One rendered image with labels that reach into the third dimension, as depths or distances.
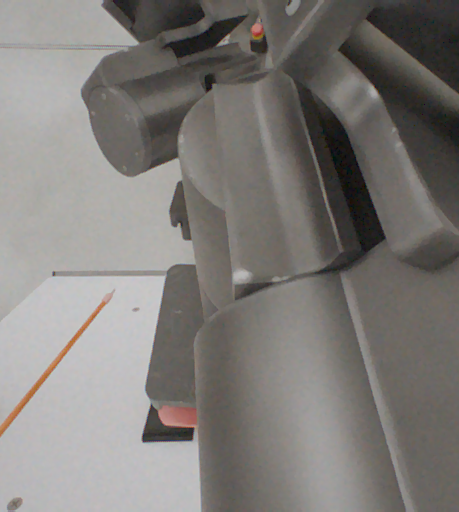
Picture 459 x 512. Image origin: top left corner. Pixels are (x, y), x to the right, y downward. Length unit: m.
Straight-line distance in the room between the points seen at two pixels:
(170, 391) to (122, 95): 0.17
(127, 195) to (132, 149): 1.42
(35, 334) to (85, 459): 0.20
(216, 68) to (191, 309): 0.18
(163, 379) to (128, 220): 1.49
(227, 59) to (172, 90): 0.06
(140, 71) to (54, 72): 1.86
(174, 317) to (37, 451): 0.23
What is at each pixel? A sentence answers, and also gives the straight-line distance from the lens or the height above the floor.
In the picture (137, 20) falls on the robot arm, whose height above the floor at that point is 1.19.
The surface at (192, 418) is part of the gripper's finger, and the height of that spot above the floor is 1.22.
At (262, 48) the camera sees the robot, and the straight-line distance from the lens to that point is 1.56.
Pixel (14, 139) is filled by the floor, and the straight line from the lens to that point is 2.06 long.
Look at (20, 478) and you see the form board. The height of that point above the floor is 1.10.
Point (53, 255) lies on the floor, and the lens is 1.75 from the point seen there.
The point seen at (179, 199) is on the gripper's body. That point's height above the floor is 1.09.
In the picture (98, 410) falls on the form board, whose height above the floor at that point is 1.05.
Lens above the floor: 1.42
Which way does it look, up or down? 71 degrees down
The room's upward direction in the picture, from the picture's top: 31 degrees counter-clockwise
